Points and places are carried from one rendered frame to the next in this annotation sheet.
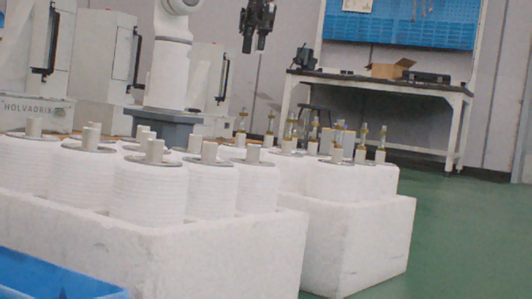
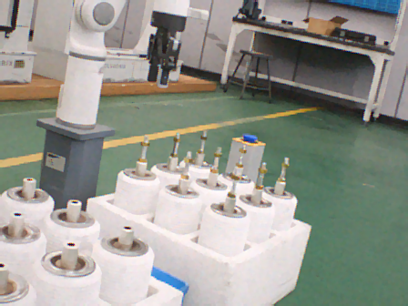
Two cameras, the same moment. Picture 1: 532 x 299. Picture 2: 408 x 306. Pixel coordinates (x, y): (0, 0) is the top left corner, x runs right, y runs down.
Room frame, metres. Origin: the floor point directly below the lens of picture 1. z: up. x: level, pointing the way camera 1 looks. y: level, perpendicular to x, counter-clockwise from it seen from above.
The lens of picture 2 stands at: (0.25, -0.07, 0.60)
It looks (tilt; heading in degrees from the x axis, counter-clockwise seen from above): 13 degrees down; 0
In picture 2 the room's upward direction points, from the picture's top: 12 degrees clockwise
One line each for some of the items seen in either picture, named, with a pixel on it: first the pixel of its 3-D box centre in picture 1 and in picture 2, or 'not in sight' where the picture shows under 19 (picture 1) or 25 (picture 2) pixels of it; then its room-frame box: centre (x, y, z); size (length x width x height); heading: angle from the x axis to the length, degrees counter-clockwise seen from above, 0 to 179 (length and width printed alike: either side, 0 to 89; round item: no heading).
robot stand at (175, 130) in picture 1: (157, 173); (68, 179); (1.58, 0.26, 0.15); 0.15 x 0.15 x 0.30; 66
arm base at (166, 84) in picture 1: (169, 77); (81, 91); (1.58, 0.26, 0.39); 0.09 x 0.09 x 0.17; 66
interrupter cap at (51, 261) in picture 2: (207, 162); (68, 263); (0.93, 0.08, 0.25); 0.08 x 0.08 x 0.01
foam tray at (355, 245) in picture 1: (302, 225); (198, 248); (1.46, -0.11, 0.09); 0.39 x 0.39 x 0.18; 59
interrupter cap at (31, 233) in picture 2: (146, 150); (15, 232); (0.99, 0.18, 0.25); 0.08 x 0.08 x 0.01
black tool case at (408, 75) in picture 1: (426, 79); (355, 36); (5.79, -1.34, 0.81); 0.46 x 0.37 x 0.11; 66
